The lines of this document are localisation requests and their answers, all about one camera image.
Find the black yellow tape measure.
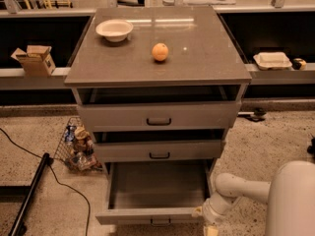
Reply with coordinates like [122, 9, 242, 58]
[291, 58, 306, 70]

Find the grey middle drawer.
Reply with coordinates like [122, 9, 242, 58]
[94, 129, 225, 162]

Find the grey drawer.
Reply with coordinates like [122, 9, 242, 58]
[95, 159, 215, 226]
[94, 129, 225, 162]
[78, 100, 241, 132]

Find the grey drawer cabinet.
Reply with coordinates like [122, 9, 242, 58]
[65, 7, 251, 226]

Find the open cardboard box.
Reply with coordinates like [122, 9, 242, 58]
[11, 45, 56, 77]

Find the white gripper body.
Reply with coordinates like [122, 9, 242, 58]
[202, 194, 241, 226]

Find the grey top drawer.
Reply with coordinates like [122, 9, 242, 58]
[78, 100, 241, 132]

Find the black metal floor bar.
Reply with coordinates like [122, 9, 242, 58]
[9, 153, 53, 236]

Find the black floor cable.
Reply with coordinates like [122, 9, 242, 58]
[0, 127, 92, 236]

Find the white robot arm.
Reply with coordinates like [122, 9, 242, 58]
[192, 161, 315, 236]

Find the black caster wheel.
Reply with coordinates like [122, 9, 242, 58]
[238, 108, 266, 122]

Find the white foam takeout container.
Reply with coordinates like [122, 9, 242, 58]
[253, 52, 291, 70]

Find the white paper bowl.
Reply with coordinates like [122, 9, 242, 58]
[95, 20, 133, 42]

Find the wire basket with items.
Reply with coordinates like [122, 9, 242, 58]
[54, 117, 102, 171]

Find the orange fruit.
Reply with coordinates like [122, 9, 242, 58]
[152, 43, 168, 62]

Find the grey bottom drawer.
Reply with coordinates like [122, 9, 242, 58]
[95, 159, 215, 226]

